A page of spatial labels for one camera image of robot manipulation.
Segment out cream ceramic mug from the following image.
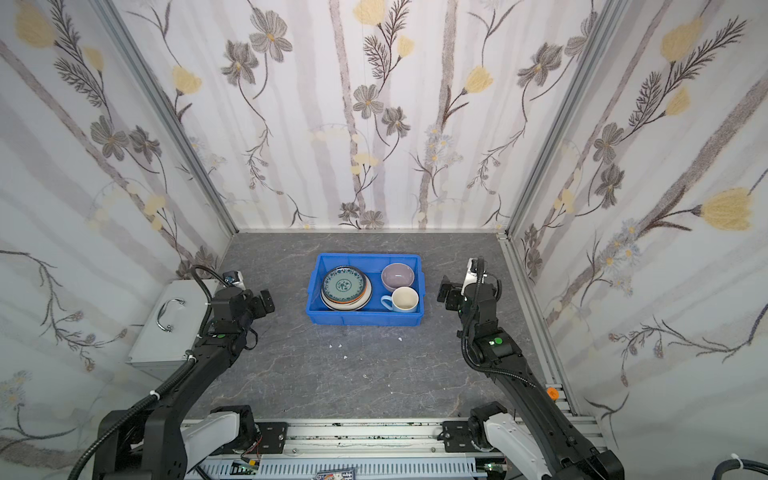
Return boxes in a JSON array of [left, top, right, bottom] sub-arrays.
[[380, 286, 420, 313]]

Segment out lilac ceramic bowl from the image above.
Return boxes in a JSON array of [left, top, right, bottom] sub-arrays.
[[380, 263, 415, 292]]

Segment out blue plastic bin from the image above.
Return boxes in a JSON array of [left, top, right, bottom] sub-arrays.
[[305, 253, 426, 327]]

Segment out teal patterned plate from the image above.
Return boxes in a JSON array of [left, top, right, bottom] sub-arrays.
[[322, 266, 367, 304]]

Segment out orange plate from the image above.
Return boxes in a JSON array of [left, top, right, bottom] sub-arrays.
[[322, 289, 372, 311]]

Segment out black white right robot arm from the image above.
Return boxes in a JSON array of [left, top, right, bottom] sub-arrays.
[[437, 278, 625, 479]]

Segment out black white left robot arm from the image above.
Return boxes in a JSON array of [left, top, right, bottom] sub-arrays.
[[89, 287, 275, 479]]

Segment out grey metal case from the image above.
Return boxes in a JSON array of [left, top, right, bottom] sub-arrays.
[[127, 280, 206, 380]]

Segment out orange capped brown bottle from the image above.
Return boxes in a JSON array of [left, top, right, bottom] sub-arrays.
[[546, 387, 560, 401]]

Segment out black corrugated cable conduit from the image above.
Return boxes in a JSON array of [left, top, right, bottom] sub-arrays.
[[67, 356, 199, 480]]

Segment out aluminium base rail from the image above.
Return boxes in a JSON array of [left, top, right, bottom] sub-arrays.
[[110, 417, 619, 480]]

